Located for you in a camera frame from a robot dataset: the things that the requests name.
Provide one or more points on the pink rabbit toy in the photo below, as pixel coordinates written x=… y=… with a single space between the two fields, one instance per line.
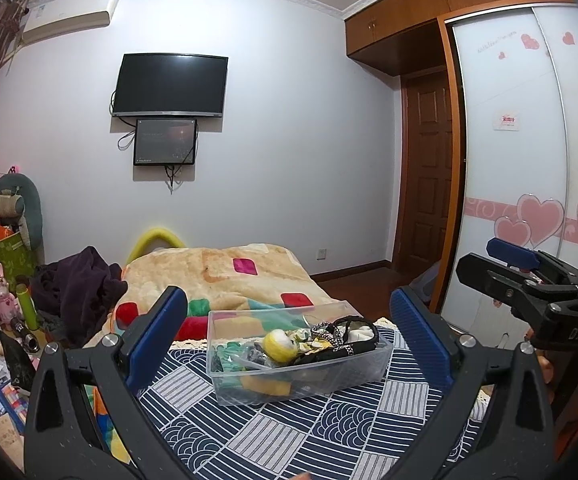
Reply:
x=3 y=295

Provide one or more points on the blue and white patterned bedsheet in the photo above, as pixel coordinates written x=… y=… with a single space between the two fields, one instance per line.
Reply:
x=319 y=435

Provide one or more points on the dark purple cloth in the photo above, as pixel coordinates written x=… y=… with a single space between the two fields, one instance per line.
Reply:
x=76 y=295

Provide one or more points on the green storage box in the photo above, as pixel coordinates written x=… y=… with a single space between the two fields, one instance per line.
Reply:
x=4 y=265

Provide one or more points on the orange and blue cloth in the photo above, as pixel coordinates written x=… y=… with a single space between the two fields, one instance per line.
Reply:
x=111 y=425

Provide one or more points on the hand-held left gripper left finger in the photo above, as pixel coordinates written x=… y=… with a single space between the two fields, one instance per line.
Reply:
x=156 y=335

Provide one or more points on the green knit cloth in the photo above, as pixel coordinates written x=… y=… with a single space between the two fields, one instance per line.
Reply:
x=226 y=360

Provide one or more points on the brown wooden door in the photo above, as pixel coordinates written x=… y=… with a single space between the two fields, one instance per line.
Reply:
x=426 y=185

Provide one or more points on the clear plastic storage box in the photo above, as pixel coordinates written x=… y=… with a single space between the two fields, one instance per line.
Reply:
x=329 y=375

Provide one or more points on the yellow foam tube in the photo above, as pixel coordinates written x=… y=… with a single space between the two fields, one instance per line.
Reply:
x=156 y=237

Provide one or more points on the black wall television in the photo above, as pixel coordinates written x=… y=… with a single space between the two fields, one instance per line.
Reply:
x=170 y=85

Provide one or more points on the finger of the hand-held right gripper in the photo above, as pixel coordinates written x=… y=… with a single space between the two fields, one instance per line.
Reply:
x=494 y=277
x=511 y=251

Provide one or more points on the light blue bin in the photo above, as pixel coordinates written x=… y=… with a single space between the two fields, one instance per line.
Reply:
x=426 y=285

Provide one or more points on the white and red door sticker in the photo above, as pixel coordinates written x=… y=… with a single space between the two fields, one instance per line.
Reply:
x=505 y=120

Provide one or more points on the person's right hand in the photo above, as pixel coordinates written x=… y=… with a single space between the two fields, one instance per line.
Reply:
x=546 y=367

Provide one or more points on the black patterned garment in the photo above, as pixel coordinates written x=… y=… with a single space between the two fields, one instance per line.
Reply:
x=349 y=340

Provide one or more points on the grey plush toy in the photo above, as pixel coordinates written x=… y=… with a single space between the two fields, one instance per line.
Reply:
x=24 y=205

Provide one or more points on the white wall socket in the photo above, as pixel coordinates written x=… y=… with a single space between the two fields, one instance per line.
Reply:
x=322 y=254

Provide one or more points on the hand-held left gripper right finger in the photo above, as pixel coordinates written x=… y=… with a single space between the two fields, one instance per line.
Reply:
x=421 y=340

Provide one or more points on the wooden wardrobe with white doors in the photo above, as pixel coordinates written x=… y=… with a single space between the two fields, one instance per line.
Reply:
x=514 y=170

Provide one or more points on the green tube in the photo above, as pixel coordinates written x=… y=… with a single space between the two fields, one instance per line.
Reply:
x=26 y=307

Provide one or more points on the white air conditioner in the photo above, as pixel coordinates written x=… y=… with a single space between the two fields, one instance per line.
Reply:
x=69 y=17

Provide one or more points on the plush blanket with coloured squares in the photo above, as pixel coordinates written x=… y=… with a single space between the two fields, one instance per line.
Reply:
x=219 y=275

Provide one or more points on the yellow sock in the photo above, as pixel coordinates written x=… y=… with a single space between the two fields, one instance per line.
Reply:
x=278 y=346

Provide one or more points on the small black wall monitor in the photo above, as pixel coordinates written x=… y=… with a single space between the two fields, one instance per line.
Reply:
x=165 y=142

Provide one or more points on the black flashlight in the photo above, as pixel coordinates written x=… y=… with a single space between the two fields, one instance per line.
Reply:
x=26 y=335

